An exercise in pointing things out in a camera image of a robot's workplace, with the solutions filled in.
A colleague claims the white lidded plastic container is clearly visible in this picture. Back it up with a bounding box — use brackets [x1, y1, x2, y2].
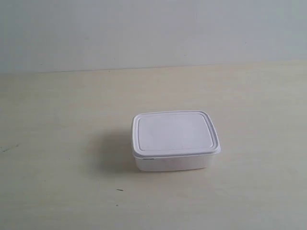
[131, 110, 221, 172]

